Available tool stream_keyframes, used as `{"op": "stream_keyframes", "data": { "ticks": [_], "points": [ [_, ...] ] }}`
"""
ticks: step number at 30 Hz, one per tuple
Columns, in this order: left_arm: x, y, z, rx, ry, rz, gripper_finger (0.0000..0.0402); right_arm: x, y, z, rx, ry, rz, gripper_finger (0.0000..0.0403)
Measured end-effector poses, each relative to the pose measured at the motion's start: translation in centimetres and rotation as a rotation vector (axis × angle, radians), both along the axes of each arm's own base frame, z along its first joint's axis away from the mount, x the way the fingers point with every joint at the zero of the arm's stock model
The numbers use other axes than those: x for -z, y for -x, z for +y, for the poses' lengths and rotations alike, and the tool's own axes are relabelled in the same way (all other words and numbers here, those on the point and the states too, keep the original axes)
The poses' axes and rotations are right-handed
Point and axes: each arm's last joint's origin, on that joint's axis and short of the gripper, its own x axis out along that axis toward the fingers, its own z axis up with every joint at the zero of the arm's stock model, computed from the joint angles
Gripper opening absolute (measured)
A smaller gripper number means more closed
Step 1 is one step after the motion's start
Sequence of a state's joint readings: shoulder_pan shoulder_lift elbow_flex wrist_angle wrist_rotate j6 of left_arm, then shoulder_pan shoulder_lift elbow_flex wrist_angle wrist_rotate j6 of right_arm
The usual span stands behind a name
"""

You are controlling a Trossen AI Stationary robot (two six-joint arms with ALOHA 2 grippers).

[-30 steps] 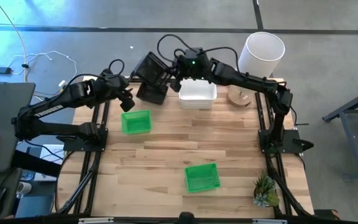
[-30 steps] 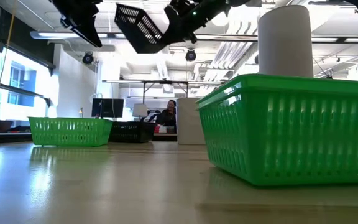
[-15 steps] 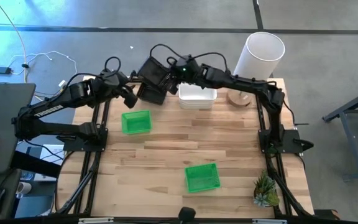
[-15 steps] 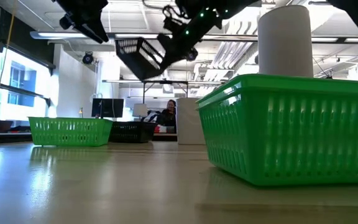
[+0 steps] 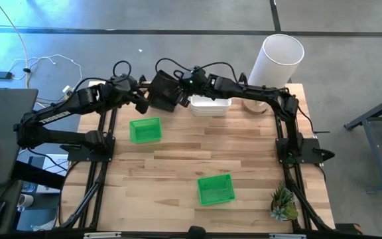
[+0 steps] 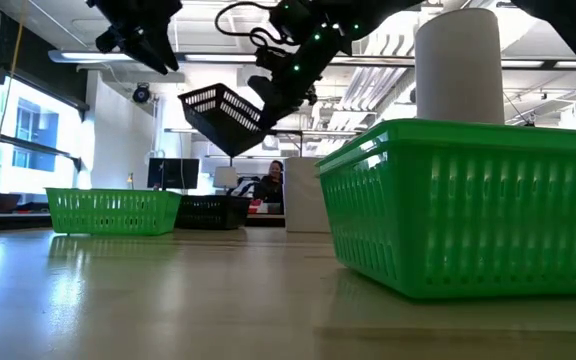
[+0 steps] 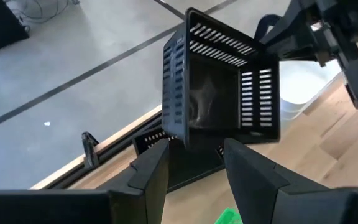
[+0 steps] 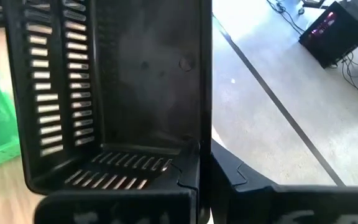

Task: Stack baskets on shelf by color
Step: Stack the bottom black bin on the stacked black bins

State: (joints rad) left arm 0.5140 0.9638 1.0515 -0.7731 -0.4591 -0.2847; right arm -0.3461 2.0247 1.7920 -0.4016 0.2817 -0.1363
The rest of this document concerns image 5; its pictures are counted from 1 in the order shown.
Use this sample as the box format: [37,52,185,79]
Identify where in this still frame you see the white label strip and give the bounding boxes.
[269,233,307,239]
[84,232,122,239]

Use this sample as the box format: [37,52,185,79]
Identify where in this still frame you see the white mug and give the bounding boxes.
[17,194,35,213]

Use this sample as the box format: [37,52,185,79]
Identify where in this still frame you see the white cylinder lamp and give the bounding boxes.
[242,33,305,116]

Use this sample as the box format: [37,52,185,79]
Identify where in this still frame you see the thin white cable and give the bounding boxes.
[7,54,83,97]

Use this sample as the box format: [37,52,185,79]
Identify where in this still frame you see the black side desk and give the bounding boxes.
[0,181,25,235]

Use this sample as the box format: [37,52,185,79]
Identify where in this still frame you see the gray metal table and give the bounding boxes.
[343,90,382,194]

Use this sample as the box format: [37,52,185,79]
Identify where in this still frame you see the white printed booklet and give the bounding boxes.
[36,154,69,194]

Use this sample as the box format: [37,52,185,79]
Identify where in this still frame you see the black looped gripper cable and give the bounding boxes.
[154,58,192,76]

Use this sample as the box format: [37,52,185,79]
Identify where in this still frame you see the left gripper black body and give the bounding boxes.
[126,86,151,116]

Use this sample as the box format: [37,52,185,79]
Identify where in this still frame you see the black aluminium table frame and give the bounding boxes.
[56,74,336,233]

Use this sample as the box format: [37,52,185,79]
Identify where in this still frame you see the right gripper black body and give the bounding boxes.
[177,66,208,92]

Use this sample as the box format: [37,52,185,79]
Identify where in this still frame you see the thick cream cable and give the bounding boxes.
[0,0,31,89]

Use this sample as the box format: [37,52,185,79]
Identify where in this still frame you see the black table-level camera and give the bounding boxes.
[186,225,208,239]

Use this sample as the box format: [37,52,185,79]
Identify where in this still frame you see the small succulent plant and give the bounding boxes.
[269,181,300,222]

